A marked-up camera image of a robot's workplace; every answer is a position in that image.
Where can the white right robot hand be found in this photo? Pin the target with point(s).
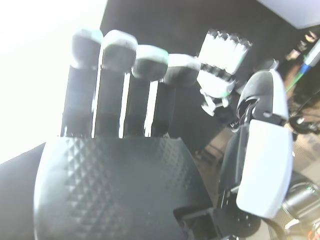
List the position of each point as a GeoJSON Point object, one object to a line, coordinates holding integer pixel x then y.
{"type": "Point", "coordinates": [112, 187]}

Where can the grey adapter with blue plug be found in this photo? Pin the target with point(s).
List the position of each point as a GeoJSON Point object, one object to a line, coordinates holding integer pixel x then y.
{"type": "Point", "coordinates": [312, 53]}

